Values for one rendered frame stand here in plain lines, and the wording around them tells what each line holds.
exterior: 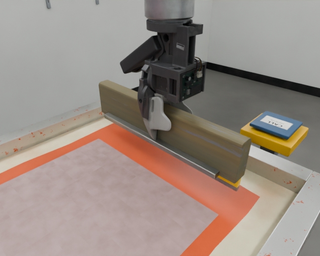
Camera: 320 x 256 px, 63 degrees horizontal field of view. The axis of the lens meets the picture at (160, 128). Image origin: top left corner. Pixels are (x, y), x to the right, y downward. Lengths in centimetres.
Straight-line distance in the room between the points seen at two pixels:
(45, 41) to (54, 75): 31
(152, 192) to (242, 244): 17
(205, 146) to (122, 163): 21
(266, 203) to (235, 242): 11
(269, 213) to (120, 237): 25
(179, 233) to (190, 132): 16
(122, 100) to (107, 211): 22
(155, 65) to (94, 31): 239
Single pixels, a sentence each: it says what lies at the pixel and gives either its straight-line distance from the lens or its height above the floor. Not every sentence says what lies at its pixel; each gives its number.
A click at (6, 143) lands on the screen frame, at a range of 65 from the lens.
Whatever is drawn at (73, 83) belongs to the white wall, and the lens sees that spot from 275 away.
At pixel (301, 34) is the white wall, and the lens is 372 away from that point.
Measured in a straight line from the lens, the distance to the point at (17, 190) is 56.
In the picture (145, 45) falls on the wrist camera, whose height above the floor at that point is 120.
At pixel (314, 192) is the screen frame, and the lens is 51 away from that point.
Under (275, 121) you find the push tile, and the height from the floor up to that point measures 97.
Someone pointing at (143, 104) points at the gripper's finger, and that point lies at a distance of 44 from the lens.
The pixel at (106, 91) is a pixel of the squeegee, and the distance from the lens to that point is 58.
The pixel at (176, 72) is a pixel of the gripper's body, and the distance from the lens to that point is 39.
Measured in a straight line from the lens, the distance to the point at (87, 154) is 60.
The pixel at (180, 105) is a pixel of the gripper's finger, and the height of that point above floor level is 109.
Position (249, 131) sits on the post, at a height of 95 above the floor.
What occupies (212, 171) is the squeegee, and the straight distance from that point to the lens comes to 43.
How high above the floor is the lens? 130
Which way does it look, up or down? 30 degrees down
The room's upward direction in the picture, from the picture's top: straight up
